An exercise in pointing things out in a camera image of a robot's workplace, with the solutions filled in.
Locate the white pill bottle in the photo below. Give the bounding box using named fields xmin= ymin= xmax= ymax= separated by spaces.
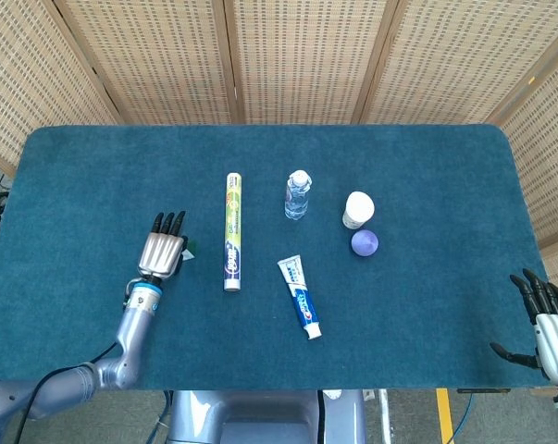
xmin=341 ymin=191 xmax=376 ymax=230

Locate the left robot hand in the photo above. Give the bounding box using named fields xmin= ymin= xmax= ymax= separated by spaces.
xmin=137 ymin=210 xmax=190 ymax=285

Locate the blue table cloth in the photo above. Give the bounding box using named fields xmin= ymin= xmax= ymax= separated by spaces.
xmin=0 ymin=123 xmax=558 ymax=392

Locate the woven bamboo folding screen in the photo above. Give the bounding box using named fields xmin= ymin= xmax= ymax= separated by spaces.
xmin=0 ymin=0 xmax=558 ymax=320

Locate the blue white toothpaste tube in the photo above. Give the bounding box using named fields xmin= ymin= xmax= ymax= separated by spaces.
xmin=277 ymin=253 xmax=324 ymax=341

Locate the clear water bottle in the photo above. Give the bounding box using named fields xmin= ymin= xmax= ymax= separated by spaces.
xmin=284 ymin=169 xmax=313 ymax=221

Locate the purple ball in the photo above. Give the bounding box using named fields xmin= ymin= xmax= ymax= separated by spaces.
xmin=351 ymin=228 xmax=380 ymax=258

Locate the grey robot torso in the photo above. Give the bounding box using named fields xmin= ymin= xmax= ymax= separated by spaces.
xmin=165 ymin=389 xmax=367 ymax=444

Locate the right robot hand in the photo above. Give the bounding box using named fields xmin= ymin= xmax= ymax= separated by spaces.
xmin=490 ymin=267 xmax=558 ymax=386

